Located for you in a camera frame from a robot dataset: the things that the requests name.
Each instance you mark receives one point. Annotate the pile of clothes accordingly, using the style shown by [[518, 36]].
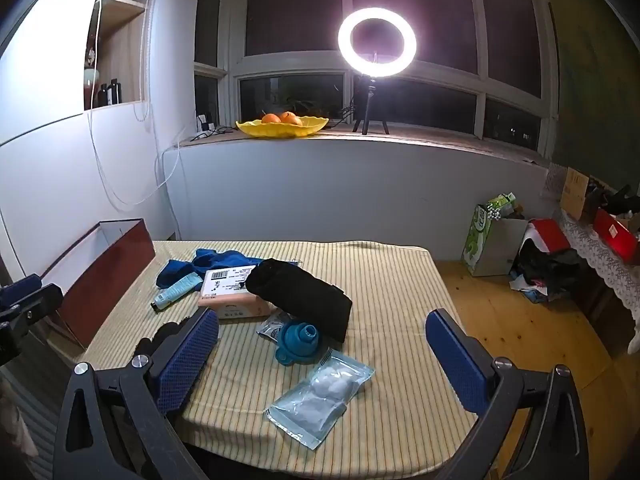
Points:
[[547, 272]]

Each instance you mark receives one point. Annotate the black cloth pouch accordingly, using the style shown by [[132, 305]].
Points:
[[305, 295]]

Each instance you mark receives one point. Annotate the red and white bottle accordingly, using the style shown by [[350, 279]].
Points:
[[89, 85]]

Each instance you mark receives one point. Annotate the light blue cream tube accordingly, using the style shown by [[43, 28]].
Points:
[[176, 292]]

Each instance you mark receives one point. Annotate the brown cardboard box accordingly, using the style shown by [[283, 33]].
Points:
[[575, 192]]

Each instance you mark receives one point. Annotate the red bag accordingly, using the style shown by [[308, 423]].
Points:
[[547, 235]]

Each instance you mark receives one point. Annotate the green printed carton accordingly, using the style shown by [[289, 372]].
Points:
[[475, 240]]

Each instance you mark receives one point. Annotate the white lace cloth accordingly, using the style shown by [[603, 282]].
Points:
[[600, 260]]

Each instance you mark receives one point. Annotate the wooden wall shelf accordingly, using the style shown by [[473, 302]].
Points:
[[127, 50]]

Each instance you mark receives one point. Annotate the striped yellow tablecloth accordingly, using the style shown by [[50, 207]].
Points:
[[390, 280]]

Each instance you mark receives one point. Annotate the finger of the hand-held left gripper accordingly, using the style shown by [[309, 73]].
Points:
[[45, 300], [20, 288]]

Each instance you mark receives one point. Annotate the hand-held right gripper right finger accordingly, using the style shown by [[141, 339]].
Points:
[[462, 365]]

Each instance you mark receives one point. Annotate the pink tissue pack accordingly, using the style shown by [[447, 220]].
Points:
[[232, 296]]

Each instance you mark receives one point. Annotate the white charger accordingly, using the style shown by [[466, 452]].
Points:
[[204, 122]]

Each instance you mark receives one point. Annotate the green white carton box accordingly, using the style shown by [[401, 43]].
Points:
[[505, 250]]

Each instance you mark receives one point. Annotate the red box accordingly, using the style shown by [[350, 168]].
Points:
[[615, 230]]

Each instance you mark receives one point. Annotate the small clear plastic packet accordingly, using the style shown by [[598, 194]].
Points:
[[272, 327]]

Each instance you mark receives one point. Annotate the dark bottles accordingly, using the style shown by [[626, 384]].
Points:
[[111, 92]]

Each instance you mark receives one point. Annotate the yellow fruit plate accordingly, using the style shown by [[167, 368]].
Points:
[[280, 130]]

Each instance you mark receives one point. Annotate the orange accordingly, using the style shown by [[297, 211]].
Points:
[[288, 116], [271, 118], [296, 121]]

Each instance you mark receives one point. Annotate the clear cotton packet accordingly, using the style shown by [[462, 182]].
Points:
[[322, 395]]

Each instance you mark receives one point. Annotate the blue silicone funnel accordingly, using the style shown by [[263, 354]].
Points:
[[300, 342]]

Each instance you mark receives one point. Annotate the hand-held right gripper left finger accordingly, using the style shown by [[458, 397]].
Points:
[[182, 360]]

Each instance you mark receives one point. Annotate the black glove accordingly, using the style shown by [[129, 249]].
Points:
[[165, 335]]

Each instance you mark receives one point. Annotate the blue towel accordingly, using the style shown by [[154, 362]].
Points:
[[210, 261]]

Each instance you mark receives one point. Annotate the black tripod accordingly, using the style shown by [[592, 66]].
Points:
[[367, 105]]

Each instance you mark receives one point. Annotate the window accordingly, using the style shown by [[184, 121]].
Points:
[[300, 5]]

